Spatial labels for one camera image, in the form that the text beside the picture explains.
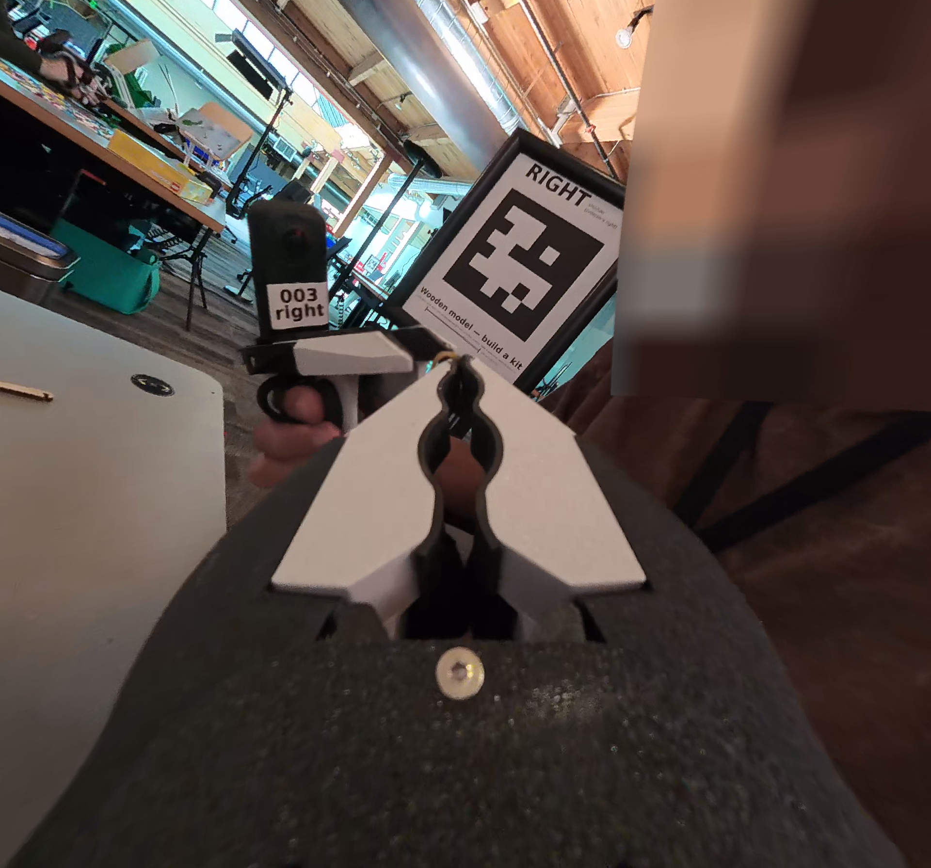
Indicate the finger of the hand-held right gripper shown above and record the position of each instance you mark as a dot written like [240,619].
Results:
[349,355]
[425,348]

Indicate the round ceiling lamp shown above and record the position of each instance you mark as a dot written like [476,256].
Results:
[624,36]

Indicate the person's right forearm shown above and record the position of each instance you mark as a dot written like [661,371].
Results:
[460,479]

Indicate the dark ceiling duct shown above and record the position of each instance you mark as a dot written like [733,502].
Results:
[393,31]

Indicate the green bag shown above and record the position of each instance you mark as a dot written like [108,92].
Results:
[109,271]

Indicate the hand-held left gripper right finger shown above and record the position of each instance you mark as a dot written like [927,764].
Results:
[553,519]

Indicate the black tripod stand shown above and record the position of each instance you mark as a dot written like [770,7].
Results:
[265,133]

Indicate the wooden work table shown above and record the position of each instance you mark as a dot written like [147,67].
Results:
[87,144]

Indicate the grey desk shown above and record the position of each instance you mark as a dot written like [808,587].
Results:
[87,519]

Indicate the black pole stand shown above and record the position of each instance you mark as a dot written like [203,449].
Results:
[407,191]

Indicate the black desk grommet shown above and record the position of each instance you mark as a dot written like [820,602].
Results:
[153,385]

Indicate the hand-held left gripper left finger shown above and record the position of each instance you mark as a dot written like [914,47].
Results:
[364,511]

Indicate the framed marker sign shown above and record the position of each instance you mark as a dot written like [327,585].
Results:
[538,257]

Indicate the yellow box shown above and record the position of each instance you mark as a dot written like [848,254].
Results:
[156,166]

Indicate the silver ventilation duct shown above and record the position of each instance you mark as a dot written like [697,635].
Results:
[465,17]

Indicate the person's right hand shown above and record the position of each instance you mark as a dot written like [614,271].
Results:
[291,446]

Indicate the silver metal bin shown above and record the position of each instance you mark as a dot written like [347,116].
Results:
[33,264]

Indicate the wooden toothpick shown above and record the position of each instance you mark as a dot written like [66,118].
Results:
[25,391]

